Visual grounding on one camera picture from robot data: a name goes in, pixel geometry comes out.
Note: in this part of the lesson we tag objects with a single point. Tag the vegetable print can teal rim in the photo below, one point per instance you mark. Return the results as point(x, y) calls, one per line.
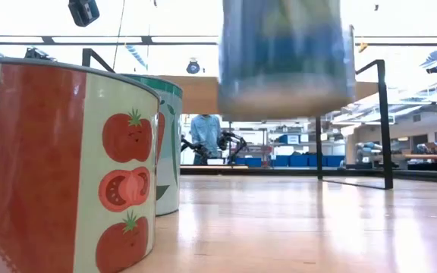
point(169, 159)

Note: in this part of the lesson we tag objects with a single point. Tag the blue storage bin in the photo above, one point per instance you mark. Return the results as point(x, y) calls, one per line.
point(312, 161)
point(335, 161)
point(280, 161)
point(250, 162)
point(288, 139)
point(299, 161)

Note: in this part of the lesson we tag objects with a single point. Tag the dark round hanging device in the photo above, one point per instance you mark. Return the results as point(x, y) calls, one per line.
point(193, 67)

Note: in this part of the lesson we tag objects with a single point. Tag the tall blue peas can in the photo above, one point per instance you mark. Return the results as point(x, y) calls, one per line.
point(287, 57)

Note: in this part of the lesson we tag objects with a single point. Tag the black aluminium table frame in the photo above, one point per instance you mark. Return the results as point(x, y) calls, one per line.
point(279, 171)

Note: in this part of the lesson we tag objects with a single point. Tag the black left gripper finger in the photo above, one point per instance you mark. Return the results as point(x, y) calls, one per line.
point(83, 13)

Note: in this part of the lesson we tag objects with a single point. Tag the black track spotlights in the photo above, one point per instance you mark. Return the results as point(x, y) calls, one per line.
point(38, 54)

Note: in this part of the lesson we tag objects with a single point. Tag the tomato print can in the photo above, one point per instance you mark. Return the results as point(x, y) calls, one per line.
point(51, 170)

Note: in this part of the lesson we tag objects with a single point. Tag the wooden shelf black metal frame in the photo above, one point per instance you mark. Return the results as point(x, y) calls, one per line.
point(199, 95)

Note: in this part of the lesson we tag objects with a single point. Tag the black background robot arm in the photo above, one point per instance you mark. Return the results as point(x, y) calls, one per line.
point(199, 149)
point(228, 140)

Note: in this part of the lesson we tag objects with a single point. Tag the yellow hanging hook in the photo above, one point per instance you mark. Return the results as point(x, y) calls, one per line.
point(362, 47)

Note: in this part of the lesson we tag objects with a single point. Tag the black ceiling fixture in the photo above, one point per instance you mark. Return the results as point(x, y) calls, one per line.
point(434, 69)

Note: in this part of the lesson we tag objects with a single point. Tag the person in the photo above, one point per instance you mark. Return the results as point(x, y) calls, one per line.
point(205, 132)

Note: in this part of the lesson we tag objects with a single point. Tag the wooden background table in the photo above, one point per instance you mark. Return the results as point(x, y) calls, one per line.
point(431, 156)

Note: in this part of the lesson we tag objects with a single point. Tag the black horizontal rail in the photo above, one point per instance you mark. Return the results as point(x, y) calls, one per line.
point(146, 39)

